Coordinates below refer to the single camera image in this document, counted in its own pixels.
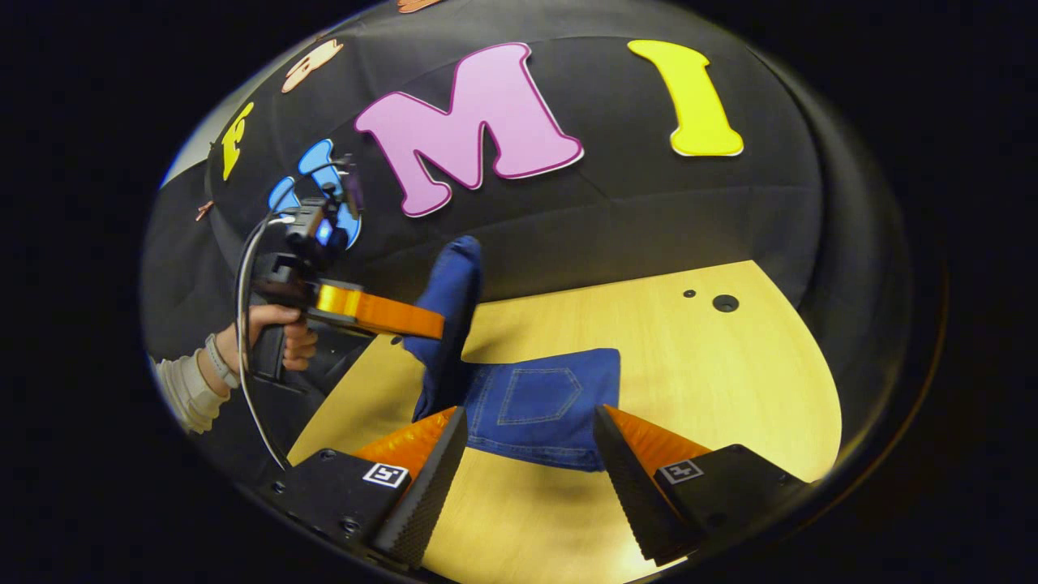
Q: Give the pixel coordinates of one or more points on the white wristband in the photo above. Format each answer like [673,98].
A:
[219,361]

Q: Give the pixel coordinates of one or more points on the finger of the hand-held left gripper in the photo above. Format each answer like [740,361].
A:
[389,316]

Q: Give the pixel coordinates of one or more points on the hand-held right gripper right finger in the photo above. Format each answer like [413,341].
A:
[628,478]

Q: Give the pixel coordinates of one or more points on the copper cloth clip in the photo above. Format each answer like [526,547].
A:
[204,211]

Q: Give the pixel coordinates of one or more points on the black backdrop cloth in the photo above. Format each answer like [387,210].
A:
[649,211]

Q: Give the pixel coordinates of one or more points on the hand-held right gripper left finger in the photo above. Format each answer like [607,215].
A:
[430,487]

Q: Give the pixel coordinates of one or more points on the blue jeans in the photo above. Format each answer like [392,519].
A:
[535,405]

